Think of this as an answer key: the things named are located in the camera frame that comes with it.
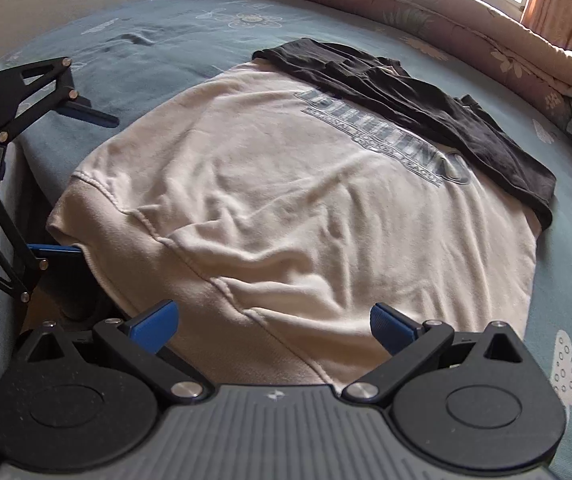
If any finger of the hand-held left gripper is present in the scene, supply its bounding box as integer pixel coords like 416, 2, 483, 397
0, 56, 120, 145
0, 186, 85, 305

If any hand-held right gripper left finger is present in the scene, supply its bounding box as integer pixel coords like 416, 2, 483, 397
13, 299, 214, 406

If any pink floral folded quilt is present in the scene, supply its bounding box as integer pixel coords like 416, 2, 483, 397
193, 0, 572, 136

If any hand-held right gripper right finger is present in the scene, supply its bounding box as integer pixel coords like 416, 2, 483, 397
342, 302, 524, 407

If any beige sweatshirt with black sleeves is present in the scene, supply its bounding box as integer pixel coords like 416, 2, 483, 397
46, 37, 559, 393

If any blue floral bed sheet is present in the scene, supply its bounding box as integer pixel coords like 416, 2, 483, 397
0, 0, 572, 480

